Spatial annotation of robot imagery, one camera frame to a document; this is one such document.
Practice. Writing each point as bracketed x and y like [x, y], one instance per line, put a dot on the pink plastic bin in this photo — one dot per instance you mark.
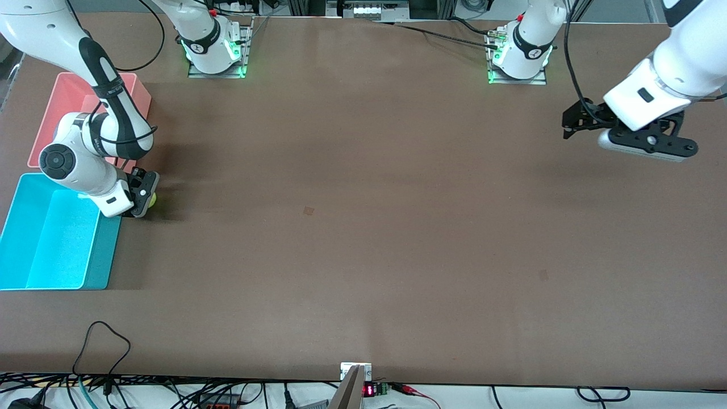
[65, 94]

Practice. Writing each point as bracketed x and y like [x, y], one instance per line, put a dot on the grey camera mount bar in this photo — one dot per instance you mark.
[349, 392]

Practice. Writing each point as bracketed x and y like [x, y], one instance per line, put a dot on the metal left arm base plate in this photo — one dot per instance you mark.
[539, 80]

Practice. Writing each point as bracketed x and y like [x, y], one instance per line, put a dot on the white mount bracket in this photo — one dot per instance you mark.
[345, 369]

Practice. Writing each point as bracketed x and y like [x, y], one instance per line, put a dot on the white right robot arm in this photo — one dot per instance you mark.
[79, 165]

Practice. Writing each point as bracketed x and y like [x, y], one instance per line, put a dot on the red LED display module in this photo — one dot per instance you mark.
[375, 390]

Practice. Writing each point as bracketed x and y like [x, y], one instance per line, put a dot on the aluminium frame device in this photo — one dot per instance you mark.
[369, 8]

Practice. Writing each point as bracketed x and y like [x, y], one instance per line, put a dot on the blue plastic bin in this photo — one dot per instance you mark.
[57, 244]

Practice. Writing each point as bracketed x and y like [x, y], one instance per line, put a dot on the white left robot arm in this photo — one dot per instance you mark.
[687, 62]

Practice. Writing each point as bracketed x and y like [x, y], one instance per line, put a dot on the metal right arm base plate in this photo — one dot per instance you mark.
[245, 51]

